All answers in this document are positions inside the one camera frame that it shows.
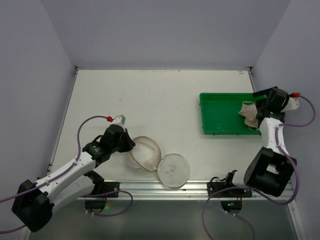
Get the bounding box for pink bra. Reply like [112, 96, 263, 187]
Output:
[238, 101, 259, 130]

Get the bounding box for white mesh laundry bag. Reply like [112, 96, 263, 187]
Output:
[127, 136, 191, 189]

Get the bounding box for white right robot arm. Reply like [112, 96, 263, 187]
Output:
[243, 86, 297, 197]

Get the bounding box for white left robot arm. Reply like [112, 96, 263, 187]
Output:
[11, 124, 136, 233]

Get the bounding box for green plastic tray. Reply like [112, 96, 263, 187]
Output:
[199, 92, 261, 136]

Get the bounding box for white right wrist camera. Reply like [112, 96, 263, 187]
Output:
[283, 97, 300, 112]

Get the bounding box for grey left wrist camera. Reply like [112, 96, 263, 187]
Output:
[112, 115, 126, 127]

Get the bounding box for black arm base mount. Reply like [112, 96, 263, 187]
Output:
[84, 170, 120, 213]

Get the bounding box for aluminium rail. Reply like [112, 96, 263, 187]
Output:
[104, 180, 294, 201]

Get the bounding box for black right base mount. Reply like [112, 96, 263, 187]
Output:
[206, 169, 253, 214]

